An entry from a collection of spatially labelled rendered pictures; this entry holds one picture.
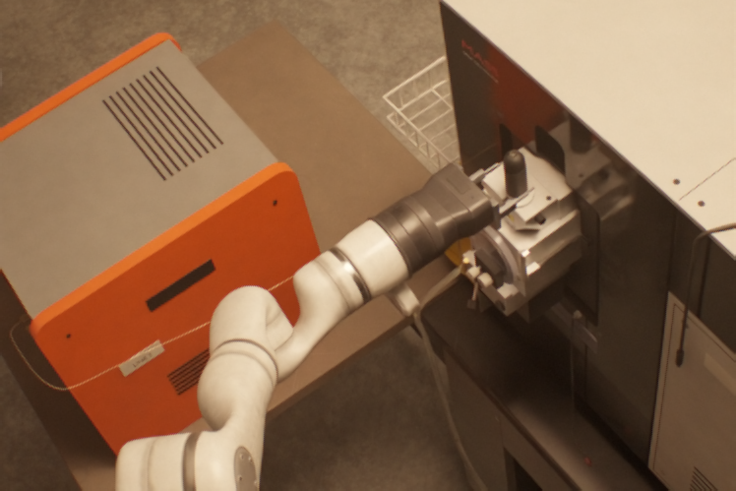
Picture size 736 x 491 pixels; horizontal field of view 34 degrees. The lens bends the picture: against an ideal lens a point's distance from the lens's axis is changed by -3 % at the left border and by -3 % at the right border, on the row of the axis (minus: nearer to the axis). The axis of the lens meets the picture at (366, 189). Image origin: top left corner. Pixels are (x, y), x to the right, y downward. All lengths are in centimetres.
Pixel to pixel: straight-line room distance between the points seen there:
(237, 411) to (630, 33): 62
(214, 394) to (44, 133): 83
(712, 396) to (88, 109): 99
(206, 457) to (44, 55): 279
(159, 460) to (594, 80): 63
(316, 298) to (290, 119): 107
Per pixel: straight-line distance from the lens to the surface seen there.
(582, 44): 139
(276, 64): 244
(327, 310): 130
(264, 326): 125
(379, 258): 131
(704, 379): 146
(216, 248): 175
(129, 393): 188
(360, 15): 351
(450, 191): 136
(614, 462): 188
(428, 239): 133
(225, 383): 114
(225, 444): 101
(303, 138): 231
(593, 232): 149
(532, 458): 200
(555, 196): 144
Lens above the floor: 245
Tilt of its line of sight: 52 degrees down
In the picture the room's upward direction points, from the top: 13 degrees counter-clockwise
